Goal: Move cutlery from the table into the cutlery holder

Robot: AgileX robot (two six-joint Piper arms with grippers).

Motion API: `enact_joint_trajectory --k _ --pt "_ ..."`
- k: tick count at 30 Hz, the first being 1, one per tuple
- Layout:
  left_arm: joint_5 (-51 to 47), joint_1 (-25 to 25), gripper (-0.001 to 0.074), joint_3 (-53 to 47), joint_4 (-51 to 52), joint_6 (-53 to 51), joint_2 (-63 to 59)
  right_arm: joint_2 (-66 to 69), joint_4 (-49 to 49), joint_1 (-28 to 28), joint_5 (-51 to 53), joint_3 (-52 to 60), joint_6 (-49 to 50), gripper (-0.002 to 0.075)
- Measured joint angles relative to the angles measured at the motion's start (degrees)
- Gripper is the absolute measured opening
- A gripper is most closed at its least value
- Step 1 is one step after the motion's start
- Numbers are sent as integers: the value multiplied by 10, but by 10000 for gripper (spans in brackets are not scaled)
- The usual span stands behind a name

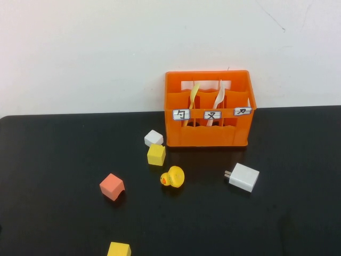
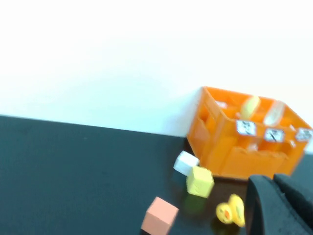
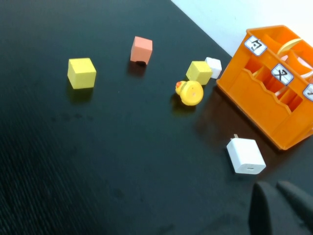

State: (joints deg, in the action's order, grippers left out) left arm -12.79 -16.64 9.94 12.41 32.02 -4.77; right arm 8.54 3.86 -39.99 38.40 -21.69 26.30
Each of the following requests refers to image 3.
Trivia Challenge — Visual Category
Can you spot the yellow rubber duck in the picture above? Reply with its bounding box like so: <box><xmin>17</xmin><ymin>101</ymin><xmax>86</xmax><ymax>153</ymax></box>
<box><xmin>175</xmin><ymin>80</ymin><xmax>204</xmax><ymax>106</ymax></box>

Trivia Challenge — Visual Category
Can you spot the white USB wall charger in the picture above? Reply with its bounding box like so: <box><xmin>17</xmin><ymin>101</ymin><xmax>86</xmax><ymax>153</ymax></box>
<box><xmin>226</xmin><ymin>134</ymin><xmax>267</xmax><ymax>175</ymax></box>

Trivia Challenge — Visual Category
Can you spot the paper label with spoon character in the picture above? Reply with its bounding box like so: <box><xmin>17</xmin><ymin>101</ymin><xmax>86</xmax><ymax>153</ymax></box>
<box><xmin>244</xmin><ymin>36</ymin><xmax>268</xmax><ymax>56</ymax></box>

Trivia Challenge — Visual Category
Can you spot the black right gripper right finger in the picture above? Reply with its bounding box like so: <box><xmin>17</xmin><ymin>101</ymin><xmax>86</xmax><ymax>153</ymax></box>
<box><xmin>276</xmin><ymin>180</ymin><xmax>313</xmax><ymax>230</ymax></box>

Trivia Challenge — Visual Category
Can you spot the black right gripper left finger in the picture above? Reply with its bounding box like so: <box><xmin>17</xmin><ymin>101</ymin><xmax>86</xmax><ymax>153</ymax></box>
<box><xmin>248</xmin><ymin>182</ymin><xmax>309</xmax><ymax>235</ymax></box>

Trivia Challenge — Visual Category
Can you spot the yellow plastic spoon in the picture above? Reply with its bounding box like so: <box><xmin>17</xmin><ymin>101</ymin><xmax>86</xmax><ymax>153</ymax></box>
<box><xmin>277</xmin><ymin>38</ymin><xmax>304</xmax><ymax>55</ymax></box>

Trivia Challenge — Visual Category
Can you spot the paper label with fork character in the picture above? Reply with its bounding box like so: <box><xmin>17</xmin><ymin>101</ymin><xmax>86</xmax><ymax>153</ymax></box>
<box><xmin>270</xmin><ymin>63</ymin><xmax>294</xmax><ymax>86</ymax></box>

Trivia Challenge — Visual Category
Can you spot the yellow foam cube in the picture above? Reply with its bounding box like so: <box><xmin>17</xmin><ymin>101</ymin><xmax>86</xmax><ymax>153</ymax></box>
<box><xmin>185</xmin><ymin>61</ymin><xmax>213</xmax><ymax>86</ymax></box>
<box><xmin>67</xmin><ymin>57</ymin><xmax>97</xmax><ymax>90</ymax></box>

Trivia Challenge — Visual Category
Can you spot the paper label with knife character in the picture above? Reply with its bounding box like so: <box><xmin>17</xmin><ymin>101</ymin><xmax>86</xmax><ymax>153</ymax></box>
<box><xmin>302</xmin><ymin>84</ymin><xmax>313</xmax><ymax>101</ymax></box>

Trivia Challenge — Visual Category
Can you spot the salmon orange foam cube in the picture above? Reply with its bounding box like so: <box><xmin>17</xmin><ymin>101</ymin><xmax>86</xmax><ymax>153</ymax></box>
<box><xmin>130</xmin><ymin>36</ymin><xmax>153</xmax><ymax>66</ymax></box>

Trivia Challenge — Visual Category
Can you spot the white foam cube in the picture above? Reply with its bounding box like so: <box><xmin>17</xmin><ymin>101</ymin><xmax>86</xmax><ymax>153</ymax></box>
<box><xmin>204</xmin><ymin>57</ymin><xmax>223</xmax><ymax>79</ymax></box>

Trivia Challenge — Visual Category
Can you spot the orange plastic cutlery holder crate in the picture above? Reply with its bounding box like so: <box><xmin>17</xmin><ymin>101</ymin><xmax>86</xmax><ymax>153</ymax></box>
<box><xmin>216</xmin><ymin>24</ymin><xmax>313</xmax><ymax>150</ymax></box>

